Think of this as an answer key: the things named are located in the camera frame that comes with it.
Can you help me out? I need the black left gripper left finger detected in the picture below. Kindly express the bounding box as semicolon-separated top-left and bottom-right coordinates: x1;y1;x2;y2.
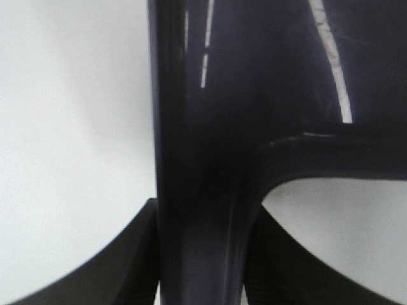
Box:
16;198;159;304

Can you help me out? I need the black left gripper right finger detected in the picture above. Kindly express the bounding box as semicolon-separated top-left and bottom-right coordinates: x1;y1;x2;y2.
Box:
244;207;393;304

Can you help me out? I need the purple plastic dustpan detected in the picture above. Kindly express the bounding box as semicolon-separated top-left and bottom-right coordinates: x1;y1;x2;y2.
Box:
149;1;406;304

